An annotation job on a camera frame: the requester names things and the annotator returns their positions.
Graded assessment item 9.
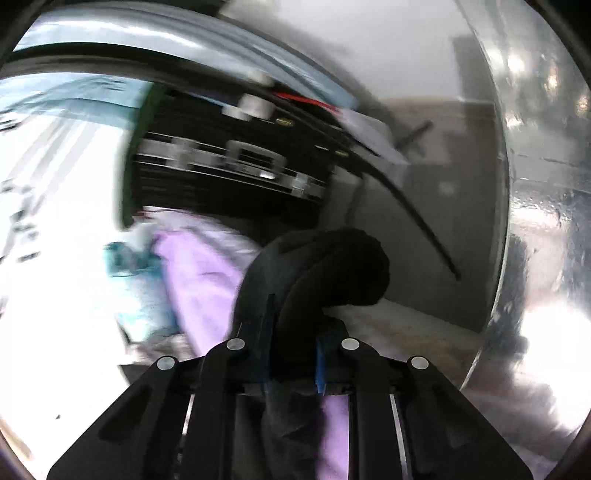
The green cloth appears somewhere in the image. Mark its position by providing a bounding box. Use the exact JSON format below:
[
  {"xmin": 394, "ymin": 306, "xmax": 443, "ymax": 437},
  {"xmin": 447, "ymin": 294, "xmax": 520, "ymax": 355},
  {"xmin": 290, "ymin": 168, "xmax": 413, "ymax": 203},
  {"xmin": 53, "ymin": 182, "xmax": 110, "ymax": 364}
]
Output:
[{"xmin": 121, "ymin": 85, "xmax": 164, "ymax": 229}]

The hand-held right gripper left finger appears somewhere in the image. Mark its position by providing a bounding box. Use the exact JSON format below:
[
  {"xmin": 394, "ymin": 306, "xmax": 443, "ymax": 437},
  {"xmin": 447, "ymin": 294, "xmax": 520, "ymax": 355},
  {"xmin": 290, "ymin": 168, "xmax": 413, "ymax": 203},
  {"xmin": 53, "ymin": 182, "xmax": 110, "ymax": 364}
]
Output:
[{"xmin": 46, "ymin": 294, "xmax": 279, "ymax": 480}]

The light blue quilted cover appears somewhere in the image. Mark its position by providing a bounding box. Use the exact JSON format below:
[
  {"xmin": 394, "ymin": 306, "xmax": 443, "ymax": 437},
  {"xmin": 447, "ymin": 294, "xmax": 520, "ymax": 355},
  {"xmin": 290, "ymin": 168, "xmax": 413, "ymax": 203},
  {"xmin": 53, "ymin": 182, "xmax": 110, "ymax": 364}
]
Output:
[{"xmin": 0, "ymin": 11, "xmax": 356, "ymax": 121}]

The black fleece garment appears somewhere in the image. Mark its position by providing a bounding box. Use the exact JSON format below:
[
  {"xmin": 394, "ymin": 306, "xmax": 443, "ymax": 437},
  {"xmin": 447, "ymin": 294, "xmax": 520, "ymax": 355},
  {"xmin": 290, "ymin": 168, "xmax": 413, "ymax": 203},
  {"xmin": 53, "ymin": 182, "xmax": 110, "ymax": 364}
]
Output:
[{"xmin": 231, "ymin": 227, "xmax": 391, "ymax": 480}]

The silver reflective panel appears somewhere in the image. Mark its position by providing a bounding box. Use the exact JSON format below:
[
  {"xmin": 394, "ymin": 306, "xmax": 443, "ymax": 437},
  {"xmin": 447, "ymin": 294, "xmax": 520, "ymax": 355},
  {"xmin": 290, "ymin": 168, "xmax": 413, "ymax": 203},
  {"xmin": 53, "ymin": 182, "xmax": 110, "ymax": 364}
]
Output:
[{"xmin": 455, "ymin": 0, "xmax": 591, "ymax": 462}]

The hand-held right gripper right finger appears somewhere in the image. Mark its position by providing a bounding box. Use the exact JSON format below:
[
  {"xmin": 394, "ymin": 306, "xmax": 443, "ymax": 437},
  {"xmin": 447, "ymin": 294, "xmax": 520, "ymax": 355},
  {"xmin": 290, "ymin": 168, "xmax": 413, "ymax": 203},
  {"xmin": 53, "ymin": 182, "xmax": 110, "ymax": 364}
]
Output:
[{"xmin": 315, "ymin": 318, "xmax": 533, "ymax": 480}]

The teal cloth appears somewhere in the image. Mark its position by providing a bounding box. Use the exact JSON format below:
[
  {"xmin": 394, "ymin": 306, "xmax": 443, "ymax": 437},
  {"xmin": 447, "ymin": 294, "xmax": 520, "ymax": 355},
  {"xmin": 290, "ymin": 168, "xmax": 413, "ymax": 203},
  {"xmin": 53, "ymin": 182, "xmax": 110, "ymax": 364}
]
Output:
[{"xmin": 104, "ymin": 240, "xmax": 178, "ymax": 333}]

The red cable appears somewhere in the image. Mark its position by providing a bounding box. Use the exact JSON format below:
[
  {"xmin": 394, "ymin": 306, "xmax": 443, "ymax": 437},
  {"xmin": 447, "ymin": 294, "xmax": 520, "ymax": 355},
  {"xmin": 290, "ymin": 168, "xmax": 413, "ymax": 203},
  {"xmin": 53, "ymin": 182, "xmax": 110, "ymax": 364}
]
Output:
[{"xmin": 274, "ymin": 91, "xmax": 338, "ymax": 112}]

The black cable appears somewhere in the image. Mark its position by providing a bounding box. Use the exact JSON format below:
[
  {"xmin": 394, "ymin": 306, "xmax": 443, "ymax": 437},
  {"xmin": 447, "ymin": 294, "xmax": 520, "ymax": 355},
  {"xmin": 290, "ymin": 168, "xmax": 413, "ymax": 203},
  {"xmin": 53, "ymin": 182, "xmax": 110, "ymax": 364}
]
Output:
[{"xmin": 355, "ymin": 154, "xmax": 462, "ymax": 280}]

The purple fluffy blanket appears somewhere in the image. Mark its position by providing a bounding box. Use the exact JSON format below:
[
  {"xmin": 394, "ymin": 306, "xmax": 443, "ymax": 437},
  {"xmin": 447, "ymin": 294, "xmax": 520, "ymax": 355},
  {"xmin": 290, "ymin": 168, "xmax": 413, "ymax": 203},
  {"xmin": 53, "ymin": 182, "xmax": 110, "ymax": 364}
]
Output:
[{"xmin": 152, "ymin": 231, "xmax": 352, "ymax": 480}]

